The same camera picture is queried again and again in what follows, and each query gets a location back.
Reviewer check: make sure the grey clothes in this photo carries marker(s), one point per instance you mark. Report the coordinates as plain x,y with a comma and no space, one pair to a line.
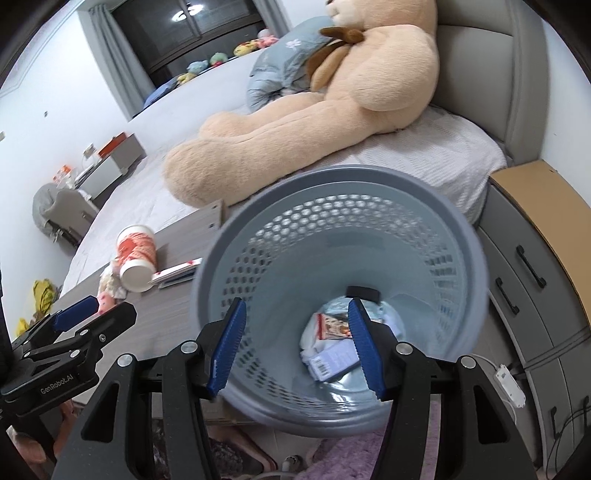
41,203

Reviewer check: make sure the blue windowsill cushion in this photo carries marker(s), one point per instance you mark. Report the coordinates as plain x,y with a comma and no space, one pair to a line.
159,91

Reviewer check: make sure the large beige teddy bear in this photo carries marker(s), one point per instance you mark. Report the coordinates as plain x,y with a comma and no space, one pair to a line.
300,124

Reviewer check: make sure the white power strip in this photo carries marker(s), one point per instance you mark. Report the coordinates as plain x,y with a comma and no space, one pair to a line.
508,383

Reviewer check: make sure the white wall socket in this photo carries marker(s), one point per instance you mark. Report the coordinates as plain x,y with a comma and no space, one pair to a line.
89,151

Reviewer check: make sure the green plush toy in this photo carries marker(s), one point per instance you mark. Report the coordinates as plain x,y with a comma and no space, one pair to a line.
218,58

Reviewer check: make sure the grey-blue pillow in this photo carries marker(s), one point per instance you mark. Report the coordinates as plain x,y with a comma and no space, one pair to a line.
291,50

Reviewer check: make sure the red and white paper cup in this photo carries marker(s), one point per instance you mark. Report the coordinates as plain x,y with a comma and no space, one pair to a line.
136,251

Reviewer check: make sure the lilac-blue carton box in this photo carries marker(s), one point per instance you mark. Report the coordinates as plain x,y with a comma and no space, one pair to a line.
332,360

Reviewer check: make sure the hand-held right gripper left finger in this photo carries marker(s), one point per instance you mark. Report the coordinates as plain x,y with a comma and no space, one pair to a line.
228,350

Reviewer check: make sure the grey-blue perforated plastic basket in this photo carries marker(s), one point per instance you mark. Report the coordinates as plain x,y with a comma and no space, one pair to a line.
415,258

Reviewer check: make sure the small orange container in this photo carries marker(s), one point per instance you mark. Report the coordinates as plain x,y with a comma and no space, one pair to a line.
65,172

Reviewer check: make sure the grey upholstered bed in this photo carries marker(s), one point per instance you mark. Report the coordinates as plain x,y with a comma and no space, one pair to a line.
184,110

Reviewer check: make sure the white tissue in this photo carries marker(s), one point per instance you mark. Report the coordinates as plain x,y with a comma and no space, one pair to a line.
308,341

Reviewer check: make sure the folded grey-blue duvet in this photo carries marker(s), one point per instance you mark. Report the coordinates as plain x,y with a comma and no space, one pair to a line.
263,94

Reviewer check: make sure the pink plush toy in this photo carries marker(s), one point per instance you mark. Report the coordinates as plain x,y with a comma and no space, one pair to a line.
268,43

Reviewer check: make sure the pink slipper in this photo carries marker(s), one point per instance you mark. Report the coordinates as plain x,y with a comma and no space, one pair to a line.
249,454

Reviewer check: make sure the grey curtain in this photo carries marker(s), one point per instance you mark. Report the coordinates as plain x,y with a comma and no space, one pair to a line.
272,16
115,55

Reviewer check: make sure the grey chair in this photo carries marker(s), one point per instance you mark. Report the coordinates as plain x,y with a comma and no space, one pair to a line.
69,207

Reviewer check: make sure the yellow and blue plush toy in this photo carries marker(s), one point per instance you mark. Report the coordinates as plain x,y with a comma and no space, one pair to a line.
183,79

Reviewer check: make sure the white and grey desk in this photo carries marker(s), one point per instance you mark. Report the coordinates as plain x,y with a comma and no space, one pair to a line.
99,180

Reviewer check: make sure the flat white and red box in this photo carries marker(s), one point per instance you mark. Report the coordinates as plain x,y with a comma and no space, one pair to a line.
178,273

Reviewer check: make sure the brown printed snack wrapper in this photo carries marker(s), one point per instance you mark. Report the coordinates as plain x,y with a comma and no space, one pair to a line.
334,327

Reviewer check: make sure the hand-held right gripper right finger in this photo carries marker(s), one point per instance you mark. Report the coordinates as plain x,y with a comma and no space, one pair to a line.
364,350

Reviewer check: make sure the dark window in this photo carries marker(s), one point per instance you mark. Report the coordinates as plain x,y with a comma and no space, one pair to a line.
184,32

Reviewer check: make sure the grey drawer cabinet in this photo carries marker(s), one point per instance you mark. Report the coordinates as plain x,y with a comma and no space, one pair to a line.
521,295

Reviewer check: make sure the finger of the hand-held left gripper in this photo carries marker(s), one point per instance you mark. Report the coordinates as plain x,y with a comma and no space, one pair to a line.
76,311
115,318

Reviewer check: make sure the yellow plastic bag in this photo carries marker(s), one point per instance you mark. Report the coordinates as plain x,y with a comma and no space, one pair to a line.
44,293

